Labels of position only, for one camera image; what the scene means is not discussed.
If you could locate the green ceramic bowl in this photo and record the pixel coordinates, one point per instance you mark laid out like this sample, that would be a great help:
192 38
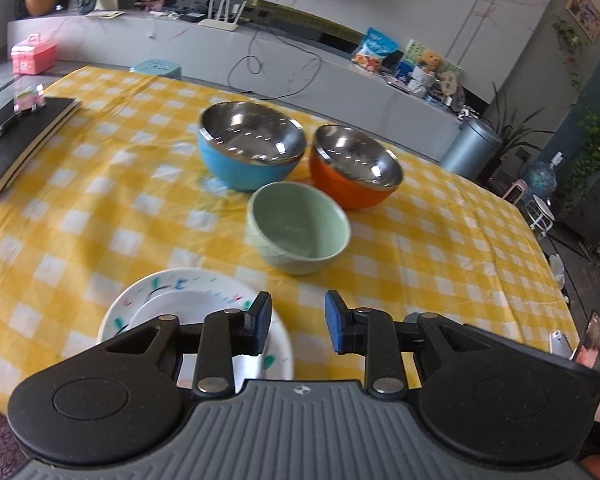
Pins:
290 257

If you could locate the pink photo card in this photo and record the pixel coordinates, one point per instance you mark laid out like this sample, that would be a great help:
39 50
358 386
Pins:
153 3

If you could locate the grey trash can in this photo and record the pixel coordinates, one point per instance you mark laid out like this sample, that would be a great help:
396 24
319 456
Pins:
467 152

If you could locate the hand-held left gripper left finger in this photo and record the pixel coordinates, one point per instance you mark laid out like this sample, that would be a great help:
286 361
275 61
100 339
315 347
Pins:
260 322

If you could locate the white phone stand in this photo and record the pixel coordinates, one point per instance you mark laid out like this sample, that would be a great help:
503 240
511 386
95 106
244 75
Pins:
559 344

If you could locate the blue glass vase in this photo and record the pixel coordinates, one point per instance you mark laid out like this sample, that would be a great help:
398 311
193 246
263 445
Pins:
86 2

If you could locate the small black box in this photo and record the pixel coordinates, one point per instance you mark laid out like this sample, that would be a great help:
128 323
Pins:
190 16

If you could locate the smartphone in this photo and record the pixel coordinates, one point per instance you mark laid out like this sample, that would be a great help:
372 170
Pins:
591 342

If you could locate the pink storage box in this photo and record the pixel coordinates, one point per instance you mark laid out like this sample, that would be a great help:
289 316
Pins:
34 57

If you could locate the hanging vine plant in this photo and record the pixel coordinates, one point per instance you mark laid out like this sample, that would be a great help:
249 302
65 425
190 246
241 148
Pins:
570 45

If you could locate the bushy green plant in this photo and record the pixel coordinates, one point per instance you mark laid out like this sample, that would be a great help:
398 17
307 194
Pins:
597 155

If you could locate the light blue stool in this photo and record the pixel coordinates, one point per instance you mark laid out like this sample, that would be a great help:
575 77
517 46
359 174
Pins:
155 67

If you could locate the long-leaf potted plant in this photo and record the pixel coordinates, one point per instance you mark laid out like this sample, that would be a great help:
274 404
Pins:
517 135

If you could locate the yellow checked tablecloth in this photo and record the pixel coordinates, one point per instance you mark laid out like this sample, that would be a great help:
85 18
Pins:
130 185

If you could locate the small pink heater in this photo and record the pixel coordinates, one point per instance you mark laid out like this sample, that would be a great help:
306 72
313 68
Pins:
514 192

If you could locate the round paper fan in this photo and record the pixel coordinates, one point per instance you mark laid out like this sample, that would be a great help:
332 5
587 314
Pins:
449 84

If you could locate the green picture board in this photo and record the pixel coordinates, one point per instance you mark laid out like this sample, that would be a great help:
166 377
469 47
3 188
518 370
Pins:
412 52

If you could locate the paper sheet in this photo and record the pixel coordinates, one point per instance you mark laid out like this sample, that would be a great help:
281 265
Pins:
105 14

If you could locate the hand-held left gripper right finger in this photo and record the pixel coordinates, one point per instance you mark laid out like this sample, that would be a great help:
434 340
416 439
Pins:
335 322

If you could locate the blue water bottle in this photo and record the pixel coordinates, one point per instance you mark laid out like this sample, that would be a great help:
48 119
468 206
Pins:
542 180

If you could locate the white round stool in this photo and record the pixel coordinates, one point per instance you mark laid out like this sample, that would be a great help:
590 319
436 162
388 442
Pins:
542 212

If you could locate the blue snack bag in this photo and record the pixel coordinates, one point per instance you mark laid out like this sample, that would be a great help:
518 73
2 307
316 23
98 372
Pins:
375 52

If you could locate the framed wall picture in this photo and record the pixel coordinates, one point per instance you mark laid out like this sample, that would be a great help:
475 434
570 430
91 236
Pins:
585 10

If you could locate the white router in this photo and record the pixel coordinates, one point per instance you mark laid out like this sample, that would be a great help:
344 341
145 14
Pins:
220 23

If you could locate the white fruit-print plate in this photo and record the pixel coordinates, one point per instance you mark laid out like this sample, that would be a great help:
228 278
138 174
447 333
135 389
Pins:
122 312

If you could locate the small pink packet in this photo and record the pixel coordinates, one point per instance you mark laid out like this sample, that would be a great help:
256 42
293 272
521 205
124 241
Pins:
30 100

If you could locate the blue steel-lined bowl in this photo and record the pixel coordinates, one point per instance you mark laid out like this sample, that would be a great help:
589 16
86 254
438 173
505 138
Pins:
230 170

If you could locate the orange steel-lined bowl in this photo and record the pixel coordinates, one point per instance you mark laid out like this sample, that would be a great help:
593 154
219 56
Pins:
340 187

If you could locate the white marble television console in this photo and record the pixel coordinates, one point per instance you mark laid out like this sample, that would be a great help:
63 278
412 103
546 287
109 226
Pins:
205 55

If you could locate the black notebook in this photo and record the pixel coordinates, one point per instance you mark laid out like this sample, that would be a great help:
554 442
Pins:
20 145

